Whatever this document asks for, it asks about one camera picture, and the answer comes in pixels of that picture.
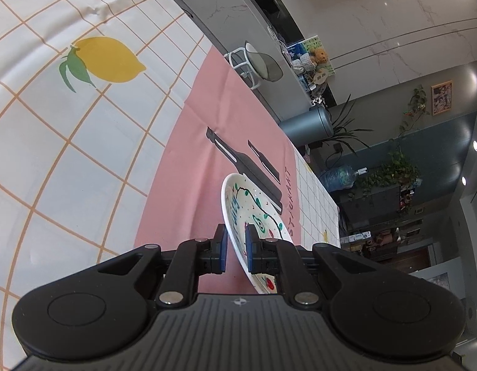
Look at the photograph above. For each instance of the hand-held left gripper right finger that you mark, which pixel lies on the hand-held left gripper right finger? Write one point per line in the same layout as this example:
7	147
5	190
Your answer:
251	249

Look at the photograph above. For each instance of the trailing vine plant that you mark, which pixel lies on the trailing vine plant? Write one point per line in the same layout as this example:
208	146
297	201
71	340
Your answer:
416	104

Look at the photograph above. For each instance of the brown teddy bear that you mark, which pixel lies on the brown teddy bear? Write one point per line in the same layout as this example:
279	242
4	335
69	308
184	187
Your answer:
319	56

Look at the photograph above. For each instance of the lemon print checked tablecloth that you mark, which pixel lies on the lemon print checked tablecloth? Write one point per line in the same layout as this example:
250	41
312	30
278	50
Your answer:
68	143

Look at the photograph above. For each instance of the framed wall picture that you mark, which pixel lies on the framed wall picture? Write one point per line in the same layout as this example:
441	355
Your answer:
442	97

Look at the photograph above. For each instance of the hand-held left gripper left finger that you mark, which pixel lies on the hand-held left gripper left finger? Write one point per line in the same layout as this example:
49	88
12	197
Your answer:
223	247

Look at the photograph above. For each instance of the leafy green plant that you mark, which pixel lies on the leafy green plant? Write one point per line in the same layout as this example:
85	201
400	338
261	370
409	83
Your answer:
389	172

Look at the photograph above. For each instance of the grey trash can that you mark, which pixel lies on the grey trash can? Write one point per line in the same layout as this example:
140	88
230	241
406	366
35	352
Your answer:
308	125

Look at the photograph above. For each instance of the pink placemat with cutlery print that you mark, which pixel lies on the pink placemat with cutlery print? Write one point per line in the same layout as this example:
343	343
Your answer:
192	143

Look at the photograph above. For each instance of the white painted plate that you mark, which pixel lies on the white painted plate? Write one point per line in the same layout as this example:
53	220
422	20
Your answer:
257	208

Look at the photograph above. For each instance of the blue water bottle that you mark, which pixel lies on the blue water bottle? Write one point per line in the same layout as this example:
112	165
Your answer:
341	179

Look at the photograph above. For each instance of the white stool with grey backrest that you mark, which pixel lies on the white stool with grey backrest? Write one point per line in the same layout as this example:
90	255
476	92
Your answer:
261	63

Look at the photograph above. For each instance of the dark cabinet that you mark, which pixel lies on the dark cabinet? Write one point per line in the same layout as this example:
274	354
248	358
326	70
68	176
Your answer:
377	208

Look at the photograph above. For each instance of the potted plant with long leaves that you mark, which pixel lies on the potted plant with long leaves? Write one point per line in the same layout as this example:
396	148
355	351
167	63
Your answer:
348	131

